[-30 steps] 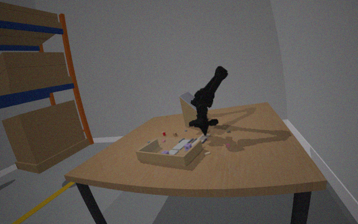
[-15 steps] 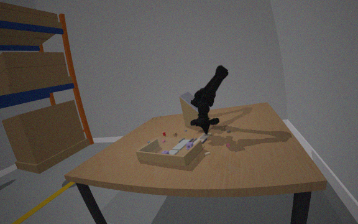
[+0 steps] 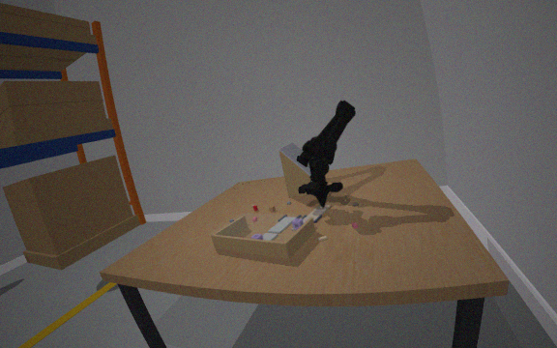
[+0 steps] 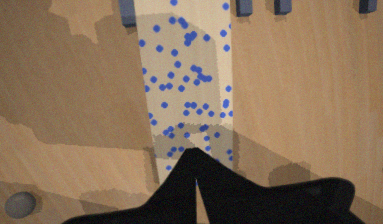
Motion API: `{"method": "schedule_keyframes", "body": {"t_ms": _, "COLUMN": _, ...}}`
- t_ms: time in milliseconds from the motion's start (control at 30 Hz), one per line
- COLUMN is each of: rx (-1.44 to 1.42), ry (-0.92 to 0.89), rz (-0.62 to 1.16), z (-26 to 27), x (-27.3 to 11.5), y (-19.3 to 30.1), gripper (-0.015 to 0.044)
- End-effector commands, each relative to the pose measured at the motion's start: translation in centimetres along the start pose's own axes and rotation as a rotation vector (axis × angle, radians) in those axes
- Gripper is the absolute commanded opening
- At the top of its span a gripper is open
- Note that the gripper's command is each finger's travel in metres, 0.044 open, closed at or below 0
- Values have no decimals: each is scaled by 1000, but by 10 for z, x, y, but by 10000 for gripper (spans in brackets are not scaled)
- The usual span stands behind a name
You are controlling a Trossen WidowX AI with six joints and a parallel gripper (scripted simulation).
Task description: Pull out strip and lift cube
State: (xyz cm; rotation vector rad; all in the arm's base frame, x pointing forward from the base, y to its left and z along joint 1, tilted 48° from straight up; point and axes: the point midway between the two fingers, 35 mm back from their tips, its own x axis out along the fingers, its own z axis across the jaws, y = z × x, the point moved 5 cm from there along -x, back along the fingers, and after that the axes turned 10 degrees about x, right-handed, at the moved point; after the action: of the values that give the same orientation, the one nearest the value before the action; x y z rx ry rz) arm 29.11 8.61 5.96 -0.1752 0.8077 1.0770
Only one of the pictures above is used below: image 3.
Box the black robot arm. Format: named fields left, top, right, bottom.
left=297, top=101, right=356, bottom=195

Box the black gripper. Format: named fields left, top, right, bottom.
left=298, top=173, right=343, bottom=207

